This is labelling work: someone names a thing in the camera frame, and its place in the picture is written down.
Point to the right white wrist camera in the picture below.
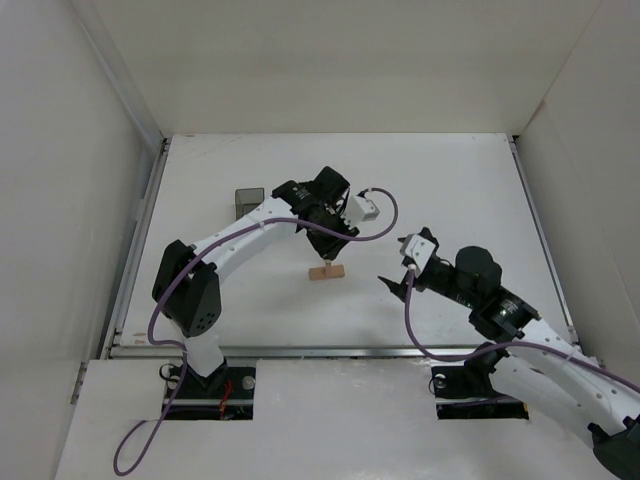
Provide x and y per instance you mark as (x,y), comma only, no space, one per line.
(417,249)

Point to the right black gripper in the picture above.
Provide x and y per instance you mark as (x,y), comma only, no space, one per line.
(417,273)

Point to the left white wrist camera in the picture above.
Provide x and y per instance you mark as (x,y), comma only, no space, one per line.
(359,210)

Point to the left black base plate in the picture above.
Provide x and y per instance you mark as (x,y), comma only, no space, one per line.
(230,398)

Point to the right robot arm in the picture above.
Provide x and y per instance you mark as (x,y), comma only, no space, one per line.
(523,357)

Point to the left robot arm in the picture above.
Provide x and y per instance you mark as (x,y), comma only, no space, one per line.
(195,305)

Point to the long rectangular wood block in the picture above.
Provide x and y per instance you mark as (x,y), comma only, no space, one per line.
(317,273)

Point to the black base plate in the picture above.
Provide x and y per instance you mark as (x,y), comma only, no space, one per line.
(463,391)
(230,398)

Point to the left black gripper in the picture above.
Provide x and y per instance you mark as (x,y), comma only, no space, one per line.
(326,232)

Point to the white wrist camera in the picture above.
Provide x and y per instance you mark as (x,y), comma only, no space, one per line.
(359,210)
(417,249)

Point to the thin wood block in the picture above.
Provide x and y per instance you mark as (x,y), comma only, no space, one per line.
(328,269)

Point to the dark transparent plastic bin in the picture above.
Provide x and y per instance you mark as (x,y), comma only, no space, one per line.
(247,199)

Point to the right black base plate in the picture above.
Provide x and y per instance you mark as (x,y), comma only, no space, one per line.
(463,391)

